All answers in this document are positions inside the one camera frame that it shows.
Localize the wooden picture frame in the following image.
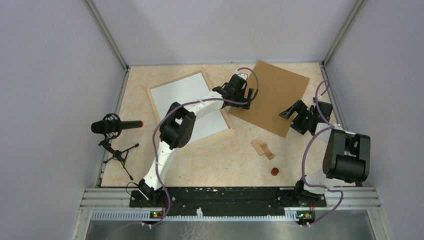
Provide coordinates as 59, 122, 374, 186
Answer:
146, 67, 235, 150

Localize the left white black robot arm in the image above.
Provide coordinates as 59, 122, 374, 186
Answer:
138, 73, 259, 207

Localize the small brown round disc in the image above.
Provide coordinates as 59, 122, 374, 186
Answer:
270, 167, 279, 176

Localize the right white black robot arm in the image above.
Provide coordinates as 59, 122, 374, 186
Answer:
279, 100, 371, 206

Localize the brown frame backing board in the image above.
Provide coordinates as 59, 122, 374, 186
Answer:
228, 60, 310, 138

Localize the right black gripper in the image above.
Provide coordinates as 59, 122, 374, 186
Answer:
279, 100, 316, 135

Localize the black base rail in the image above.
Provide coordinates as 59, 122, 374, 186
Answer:
129, 186, 327, 217

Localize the light wooden block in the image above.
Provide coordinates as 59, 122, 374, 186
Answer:
251, 140, 265, 156

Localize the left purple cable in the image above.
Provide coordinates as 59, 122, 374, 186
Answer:
125, 67, 260, 229

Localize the black microphone on stand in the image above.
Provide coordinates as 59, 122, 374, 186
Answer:
90, 113, 144, 181

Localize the darker wooden block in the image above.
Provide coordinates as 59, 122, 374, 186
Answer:
259, 143, 275, 160

